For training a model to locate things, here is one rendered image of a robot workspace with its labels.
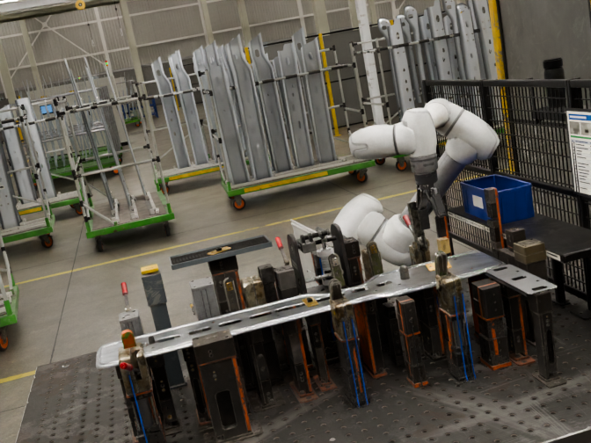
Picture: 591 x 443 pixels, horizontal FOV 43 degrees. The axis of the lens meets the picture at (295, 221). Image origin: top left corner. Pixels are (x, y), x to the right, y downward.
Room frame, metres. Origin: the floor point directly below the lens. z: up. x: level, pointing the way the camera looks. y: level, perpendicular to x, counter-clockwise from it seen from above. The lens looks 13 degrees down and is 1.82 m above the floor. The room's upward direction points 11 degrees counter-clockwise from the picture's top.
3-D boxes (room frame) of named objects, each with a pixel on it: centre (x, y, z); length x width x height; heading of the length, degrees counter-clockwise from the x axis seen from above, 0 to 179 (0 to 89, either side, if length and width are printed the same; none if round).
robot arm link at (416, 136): (2.46, -0.44, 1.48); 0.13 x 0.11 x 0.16; 71
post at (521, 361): (2.29, -0.64, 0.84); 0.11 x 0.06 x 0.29; 11
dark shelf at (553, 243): (2.73, -0.84, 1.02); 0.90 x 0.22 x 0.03; 11
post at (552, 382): (2.11, -0.68, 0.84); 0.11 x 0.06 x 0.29; 11
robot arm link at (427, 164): (2.46, -0.46, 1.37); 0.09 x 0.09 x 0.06
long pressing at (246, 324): (2.36, 0.02, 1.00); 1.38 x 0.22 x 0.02; 101
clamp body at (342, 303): (2.21, -0.09, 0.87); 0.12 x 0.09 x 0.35; 11
